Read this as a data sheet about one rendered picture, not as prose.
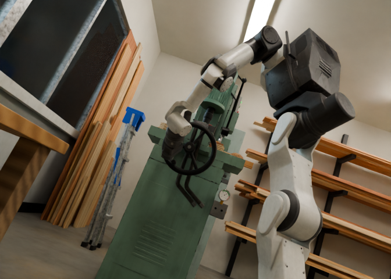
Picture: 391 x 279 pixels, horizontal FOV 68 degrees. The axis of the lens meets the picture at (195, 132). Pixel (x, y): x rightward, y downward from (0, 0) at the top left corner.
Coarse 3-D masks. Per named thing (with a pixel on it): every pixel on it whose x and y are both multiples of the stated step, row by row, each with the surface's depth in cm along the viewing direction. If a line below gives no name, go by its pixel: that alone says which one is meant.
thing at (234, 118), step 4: (228, 112) 213; (236, 112) 213; (228, 116) 212; (232, 116) 212; (236, 116) 212; (232, 120) 211; (236, 120) 211; (224, 124) 210; (232, 124) 210; (232, 128) 209; (232, 132) 211
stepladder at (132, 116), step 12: (132, 108) 253; (132, 120) 247; (144, 120) 265; (132, 132) 250; (120, 144) 242; (120, 156) 237; (120, 168) 251; (108, 180) 233; (120, 180) 252; (108, 192) 229; (108, 204) 230; (96, 216) 226; (108, 216) 227; (96, 228) 221; (84, 240) 219; (96, 240) 220
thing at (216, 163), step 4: (160, 140) 172; (160, 144) 171; (180, 152) 169; (184, 152) 169; (200, 156) 169; (204, 156) 169; (200, 160) 168; (204, 160) 168; (216, 160) 168; (212, 164) 167; (216, 164) 167; (220, 164) 167; (220, 168) 167
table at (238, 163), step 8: (152, 128) 174; (160, 128) 174; (152, 136) 174; (160, 136) 172; (200, 152) 166; (208, 152) 160; (216, 152) 169; (224, 152) 169; (224, 160) 168; (232, 160) 168; (240, 160) 168; (224, 168) 182; (232, 168) 173; (240, 168) 167
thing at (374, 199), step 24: (264, 120) 390; (336, 144) 371; (264, 168) 391; (312, 168) 359; (336, 168) 407; (384, 168) 382; (240, 192) 383; (264, 192) 347; (336, 192) 379; (360, 192) 356; (336, 216) 349; (240, 240) 352; (360, 240) 356; (384, 240) 333; (312, 264) 330; (336, 264) 336
